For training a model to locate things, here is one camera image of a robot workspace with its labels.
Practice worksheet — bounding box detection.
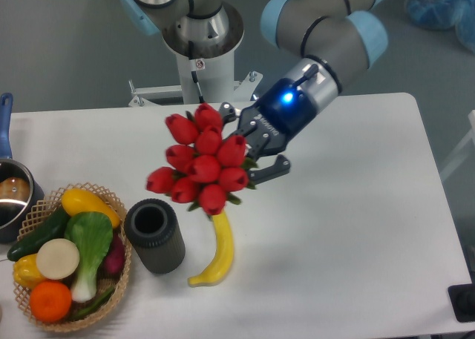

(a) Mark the yellow bell pepper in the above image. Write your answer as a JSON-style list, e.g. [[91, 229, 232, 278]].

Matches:
[[13, 254, 46, 289]]

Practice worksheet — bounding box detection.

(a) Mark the dark grey ribbed vase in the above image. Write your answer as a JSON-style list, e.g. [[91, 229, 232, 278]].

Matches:
[[124, 199, 186, 274]]

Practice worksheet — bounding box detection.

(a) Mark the white round radish slice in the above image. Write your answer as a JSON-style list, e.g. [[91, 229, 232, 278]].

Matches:
[[36, 238, 79, 280]]

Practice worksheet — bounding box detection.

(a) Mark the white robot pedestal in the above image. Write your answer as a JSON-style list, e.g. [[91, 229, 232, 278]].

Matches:
[[129, 2, 263, 107]]

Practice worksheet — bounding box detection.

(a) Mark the purple sweet potato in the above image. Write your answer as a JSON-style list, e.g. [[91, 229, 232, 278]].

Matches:
[[102, 233, 125, 276]]

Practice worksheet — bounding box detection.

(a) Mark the woven wicker basket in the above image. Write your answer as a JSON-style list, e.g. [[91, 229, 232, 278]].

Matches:
[[13, 182, 132, 333]]

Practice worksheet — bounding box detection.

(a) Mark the green chili pepper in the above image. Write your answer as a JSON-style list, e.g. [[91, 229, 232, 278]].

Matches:
[[69, 287, 115, 321]]

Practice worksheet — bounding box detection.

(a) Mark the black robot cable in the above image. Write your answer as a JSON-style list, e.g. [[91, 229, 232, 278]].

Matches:
[[187, 40, 206, 105]]

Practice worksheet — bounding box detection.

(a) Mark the yellow squash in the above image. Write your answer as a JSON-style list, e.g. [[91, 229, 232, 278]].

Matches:
[[61, 188, 121, 228]]

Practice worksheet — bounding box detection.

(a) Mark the white frame at right edge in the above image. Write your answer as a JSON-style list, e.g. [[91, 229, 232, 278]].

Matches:
[[439, 110, 474, 182]]

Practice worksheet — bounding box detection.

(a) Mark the green bok choy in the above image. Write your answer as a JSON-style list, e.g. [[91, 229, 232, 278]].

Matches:
[[65, 211, 113, 303]]

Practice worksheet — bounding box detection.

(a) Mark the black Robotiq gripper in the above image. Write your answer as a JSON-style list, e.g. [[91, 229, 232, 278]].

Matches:
[[218, 78, 315, 185]]

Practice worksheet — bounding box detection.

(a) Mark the dark pot with blue handle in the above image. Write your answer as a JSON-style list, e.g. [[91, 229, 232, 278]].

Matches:
[[1, 93, 44, 244]]

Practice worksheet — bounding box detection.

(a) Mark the blue plastic bag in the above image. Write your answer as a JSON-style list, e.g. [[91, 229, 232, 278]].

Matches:
[[404, 0, 474, 52]]

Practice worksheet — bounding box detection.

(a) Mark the black device at table edge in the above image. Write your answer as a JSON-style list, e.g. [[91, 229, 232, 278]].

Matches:
[[448, 283, 474, 323]]

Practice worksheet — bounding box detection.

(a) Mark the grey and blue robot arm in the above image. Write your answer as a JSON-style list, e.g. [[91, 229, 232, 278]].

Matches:
[[120, 0, 388, 184]]

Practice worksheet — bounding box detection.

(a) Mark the green cucumber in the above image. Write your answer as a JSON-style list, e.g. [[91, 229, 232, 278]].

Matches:
[[7, 206, 71, 262]]

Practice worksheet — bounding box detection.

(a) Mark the orange fruit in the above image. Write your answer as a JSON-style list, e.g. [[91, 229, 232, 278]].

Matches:
[[29, 280, 72, 323]]

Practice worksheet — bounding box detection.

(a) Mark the yellow banana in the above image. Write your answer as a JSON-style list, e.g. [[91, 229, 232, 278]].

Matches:
[[188, 211, 235, 287]]

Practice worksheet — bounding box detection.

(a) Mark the red tulip bouquet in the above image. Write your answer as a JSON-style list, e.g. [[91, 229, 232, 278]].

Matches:
[[145, 103, 256, 216]]

